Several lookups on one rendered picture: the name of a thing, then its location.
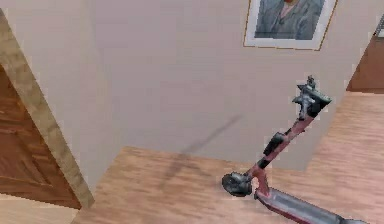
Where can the red kick scooter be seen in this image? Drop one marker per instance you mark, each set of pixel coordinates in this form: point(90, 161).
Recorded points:
point(273, 151)

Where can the framed portrait picture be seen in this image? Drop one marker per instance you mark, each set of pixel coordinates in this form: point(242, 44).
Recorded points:
point(289, 20)

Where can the brown wooden room door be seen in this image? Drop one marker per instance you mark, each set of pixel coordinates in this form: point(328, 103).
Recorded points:
point(23, 156)

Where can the brown wooden cupboard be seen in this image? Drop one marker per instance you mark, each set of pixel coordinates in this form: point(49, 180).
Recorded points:
point(368, 66)

